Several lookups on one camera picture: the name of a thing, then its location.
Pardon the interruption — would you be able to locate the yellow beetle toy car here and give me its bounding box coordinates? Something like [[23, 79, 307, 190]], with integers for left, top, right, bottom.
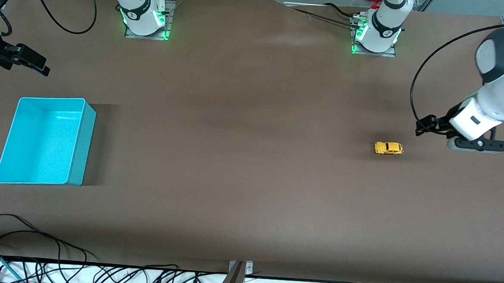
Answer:
[[373, 141, 404, 156]]

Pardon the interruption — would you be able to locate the teal plastic bin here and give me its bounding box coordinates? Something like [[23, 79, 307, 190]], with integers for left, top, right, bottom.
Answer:
[[0, 94, 98, 189]]

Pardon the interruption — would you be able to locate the brown table cover sheet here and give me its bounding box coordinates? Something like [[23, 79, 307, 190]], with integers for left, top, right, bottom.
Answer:
[[0, 0, 504, 283]]

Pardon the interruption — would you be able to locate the dark metal bar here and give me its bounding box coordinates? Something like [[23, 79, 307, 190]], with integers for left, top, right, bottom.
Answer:
[[215, 261, 246, 283]]

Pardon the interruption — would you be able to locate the black left arm wrist cable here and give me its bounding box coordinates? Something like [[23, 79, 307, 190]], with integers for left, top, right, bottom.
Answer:
[[409, 20, 504, 128]]

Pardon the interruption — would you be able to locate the black arm wrist cable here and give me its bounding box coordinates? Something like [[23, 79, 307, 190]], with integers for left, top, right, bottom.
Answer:
[[0, 0, 99, 41], [409, 20, 504, 128]]

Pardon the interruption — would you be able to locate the black right arm wrist cable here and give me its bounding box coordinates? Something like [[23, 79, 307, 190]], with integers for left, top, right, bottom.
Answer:
[[0, 0, 99, 41]]

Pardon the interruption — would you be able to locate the black curved base cable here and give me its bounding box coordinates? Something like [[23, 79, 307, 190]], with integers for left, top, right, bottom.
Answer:
[[323, 2, 358, 18]]

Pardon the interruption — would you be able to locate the black straight base cable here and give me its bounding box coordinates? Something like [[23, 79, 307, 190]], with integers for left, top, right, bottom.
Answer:
[[290, 7, 358, 29]]

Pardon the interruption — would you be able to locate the teal cable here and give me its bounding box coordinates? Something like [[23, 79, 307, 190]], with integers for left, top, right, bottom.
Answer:
[[0, 256, 25, 281]]

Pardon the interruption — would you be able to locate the grey metal bracket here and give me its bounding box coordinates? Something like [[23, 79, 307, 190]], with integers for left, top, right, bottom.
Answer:
[[228, 260, 254, 275]]

